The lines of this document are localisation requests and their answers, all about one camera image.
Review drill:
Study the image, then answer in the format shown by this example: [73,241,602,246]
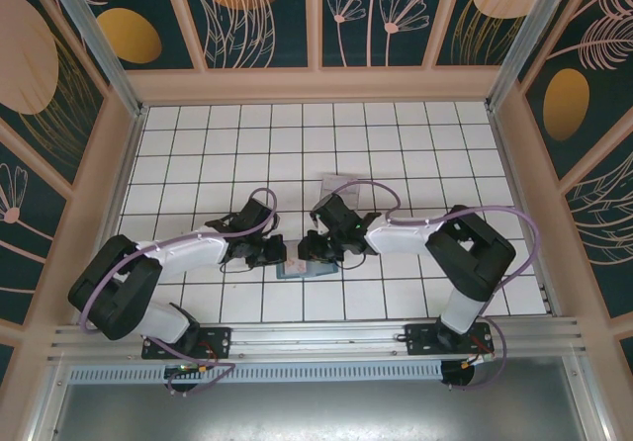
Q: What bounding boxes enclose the teal leather card holder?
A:
[275,256,343,281]

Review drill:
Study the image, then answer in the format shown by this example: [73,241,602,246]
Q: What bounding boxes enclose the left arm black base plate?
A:
[141,326,232,361]

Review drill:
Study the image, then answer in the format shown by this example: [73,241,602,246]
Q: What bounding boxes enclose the grey slotted cable duct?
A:
[68,360,444,384]

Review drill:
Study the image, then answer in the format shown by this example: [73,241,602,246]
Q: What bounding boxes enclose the aluminium frame post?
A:
[42,0,149,119]
[486,0,592,112]

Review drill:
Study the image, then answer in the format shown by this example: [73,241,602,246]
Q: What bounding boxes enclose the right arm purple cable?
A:
[320,181,540,393]

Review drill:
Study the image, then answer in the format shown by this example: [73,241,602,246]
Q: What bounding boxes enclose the aluminium side rail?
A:
[73,107,148,326]

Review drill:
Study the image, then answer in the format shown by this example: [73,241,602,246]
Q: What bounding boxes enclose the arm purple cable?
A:
[320,181,540,393]
[78,187,278,397]

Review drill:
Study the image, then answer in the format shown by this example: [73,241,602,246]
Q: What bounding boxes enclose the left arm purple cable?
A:
[78,187,278,397]

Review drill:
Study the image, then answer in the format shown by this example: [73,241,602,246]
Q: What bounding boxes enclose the clear acrylic card stand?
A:
[318,172,363,210]

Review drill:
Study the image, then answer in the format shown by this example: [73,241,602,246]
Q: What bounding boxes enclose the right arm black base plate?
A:
[404,322,496,358]

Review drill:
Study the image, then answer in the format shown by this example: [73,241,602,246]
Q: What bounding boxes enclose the grey metal sheet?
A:
[48,380,589,441]

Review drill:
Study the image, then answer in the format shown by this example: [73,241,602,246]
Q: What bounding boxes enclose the aluminium mounting rail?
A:
[46,316,589,363]

